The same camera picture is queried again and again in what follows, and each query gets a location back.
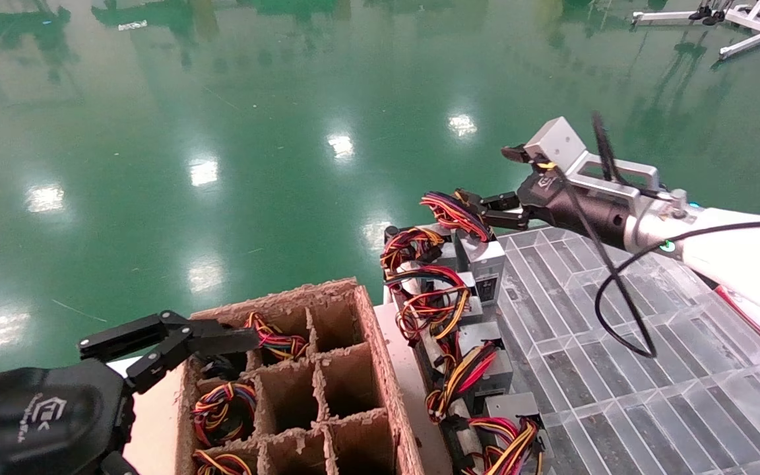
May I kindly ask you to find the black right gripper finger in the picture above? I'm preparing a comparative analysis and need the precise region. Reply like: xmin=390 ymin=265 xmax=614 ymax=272
xmin=502 ymin=145 xmax=546 ymax=166
xmin=454 ymin=189 xmax=530 ymax=232

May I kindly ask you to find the clear acrylic divider tray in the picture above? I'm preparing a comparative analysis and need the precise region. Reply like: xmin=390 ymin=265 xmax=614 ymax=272
xmin=486 ymin=224 xmax=760 ymax=475

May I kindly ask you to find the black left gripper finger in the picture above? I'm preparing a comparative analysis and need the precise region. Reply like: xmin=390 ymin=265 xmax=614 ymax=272
xmin=100 ymin=452 xmax=140 ymax=475
xmin=79 ymin=311 xmax=262 ymax=395

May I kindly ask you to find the power supply cables middle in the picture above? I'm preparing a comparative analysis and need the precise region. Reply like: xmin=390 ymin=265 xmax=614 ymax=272
xmin=422 ymin=321 xmax=514 ymax=424

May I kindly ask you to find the brown cardboard divider box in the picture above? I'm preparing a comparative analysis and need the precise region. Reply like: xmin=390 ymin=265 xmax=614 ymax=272
xmin=175 ymin=277 xmax=424 ymax=475

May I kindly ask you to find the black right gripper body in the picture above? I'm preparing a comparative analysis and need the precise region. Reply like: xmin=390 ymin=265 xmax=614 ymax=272
xmin=517 ymin=173 xmax=631 ymax=250

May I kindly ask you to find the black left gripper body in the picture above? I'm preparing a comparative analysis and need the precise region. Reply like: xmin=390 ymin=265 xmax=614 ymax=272
xmin=0 ymin=360 xmax=137 ymax=475

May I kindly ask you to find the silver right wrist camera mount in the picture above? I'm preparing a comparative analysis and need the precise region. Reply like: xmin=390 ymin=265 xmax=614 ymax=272
xmin=523 ymin=117 xmax=662 ymax=200

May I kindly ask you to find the power supply with coloured wires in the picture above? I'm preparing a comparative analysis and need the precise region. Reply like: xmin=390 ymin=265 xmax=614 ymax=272
xmin=193 ymin=449 xmax=254 ymax=475
xmin=243 ymin=311 xmax=309 ymax=362
xmin=191 ymin=381 xmax=259 ymax=449

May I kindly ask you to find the white metal floor stand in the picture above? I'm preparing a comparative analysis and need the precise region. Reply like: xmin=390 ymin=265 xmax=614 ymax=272
xmin=631 ymin=0 xmax=760 ymax=61

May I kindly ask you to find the silver power supply with wires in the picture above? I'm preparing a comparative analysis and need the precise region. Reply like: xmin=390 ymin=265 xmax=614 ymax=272
xmin=420 ymin=191 xmax=508 ymax=305
xmin=385 ymin=265 xmax=480 ymax=342
xmin=438 ymin=393 xmax=547 ymax=475
xmin=380 ymin=224 xmax=461 ymax=272

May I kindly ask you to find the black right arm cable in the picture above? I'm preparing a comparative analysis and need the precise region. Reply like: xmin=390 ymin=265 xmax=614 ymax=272
xmin=554 ymin=111 xmax=760 ymax=360

